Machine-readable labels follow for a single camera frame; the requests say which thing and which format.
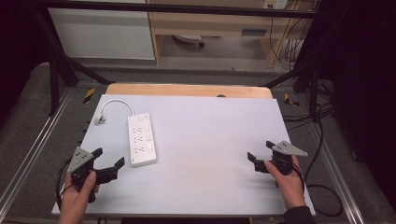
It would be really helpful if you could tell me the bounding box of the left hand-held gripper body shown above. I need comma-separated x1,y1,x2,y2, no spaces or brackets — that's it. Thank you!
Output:
66,147,97,203

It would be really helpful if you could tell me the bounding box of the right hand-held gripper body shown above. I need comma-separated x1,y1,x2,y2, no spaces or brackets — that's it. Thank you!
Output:
271,140,309,176

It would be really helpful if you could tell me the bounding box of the person's right hand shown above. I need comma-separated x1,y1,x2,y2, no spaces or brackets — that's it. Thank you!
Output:
263,154,307,211

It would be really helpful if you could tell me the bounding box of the person's left hand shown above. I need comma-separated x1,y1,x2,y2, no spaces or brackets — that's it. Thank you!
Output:
59,171,98,213

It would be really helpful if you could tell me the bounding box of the white power strip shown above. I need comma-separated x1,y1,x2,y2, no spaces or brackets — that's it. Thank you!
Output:
127,112,159,168

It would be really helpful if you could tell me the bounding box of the yellow black tape marker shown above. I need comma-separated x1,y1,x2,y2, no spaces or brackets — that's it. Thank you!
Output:
283,92,301,107
82,87,96,105

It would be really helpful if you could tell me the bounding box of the wooden table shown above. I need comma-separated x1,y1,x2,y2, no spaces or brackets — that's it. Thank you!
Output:
105,82,274,100

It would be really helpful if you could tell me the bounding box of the white cabinet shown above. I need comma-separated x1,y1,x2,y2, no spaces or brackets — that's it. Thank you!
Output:
47,0,156,61

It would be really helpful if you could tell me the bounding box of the light wooden desk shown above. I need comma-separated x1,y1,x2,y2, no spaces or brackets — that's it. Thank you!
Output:
147,0,318,69

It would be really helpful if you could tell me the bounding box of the chair base with caster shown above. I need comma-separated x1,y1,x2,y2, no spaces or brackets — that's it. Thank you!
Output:
172,34,206,49

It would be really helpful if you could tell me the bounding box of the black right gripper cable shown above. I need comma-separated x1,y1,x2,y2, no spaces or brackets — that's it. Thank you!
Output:
291,162,306,191

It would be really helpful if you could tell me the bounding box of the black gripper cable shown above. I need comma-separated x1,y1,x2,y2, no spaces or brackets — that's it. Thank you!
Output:
291,162,306,191
55,158,75,209

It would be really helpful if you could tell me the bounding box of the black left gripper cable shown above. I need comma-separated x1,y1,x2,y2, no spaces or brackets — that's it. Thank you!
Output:
55,158,75,209

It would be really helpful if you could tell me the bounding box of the black cable on floor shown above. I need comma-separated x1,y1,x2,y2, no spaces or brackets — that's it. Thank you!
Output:
281,78,345,218

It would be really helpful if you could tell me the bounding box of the aluminium floor rail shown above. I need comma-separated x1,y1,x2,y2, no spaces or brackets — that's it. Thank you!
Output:
0,88,76,216
306,122,367,224

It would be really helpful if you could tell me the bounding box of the white power strip cable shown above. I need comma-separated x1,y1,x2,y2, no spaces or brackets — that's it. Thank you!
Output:
99,98,136,118

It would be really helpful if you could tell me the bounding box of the bundle of black hanging cables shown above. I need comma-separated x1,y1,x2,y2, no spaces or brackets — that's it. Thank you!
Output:
269,0,316,72

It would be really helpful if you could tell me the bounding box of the white wall socket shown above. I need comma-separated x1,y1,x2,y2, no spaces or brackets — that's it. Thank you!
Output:
262,0,290,10

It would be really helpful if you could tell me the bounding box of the black metal frame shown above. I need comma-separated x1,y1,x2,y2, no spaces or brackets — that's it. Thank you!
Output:
29,0,335,120

